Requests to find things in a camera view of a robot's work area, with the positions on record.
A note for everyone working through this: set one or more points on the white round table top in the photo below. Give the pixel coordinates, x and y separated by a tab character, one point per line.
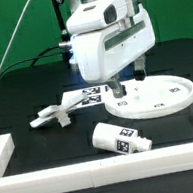
156	96

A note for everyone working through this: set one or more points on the white left fence bar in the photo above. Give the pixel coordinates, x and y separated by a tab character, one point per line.
6	151

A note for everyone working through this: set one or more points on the black camera stand pole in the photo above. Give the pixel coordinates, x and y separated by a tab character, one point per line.
56	6

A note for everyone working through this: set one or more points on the white front fence bar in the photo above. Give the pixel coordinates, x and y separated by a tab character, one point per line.
102	172

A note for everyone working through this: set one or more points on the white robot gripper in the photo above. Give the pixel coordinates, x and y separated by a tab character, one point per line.
102	54

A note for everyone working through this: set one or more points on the white fence bar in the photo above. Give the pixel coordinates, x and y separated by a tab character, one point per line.
102	172
6	151

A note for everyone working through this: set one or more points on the white marker sheet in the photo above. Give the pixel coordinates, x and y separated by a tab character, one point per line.
85	97

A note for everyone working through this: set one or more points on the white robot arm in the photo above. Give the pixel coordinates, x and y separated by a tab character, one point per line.
106	36

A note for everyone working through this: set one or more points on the white cross-shaped table base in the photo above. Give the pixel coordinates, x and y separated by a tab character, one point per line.
59	112

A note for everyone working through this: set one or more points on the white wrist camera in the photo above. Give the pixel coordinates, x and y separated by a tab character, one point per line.
96	15

